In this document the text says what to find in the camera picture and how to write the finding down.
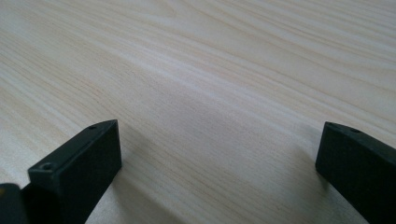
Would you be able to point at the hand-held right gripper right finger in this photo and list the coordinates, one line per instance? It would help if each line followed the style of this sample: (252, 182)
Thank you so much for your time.
(358, 168)

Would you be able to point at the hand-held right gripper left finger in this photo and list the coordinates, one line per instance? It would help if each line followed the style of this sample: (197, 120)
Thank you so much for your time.
(81, 165)

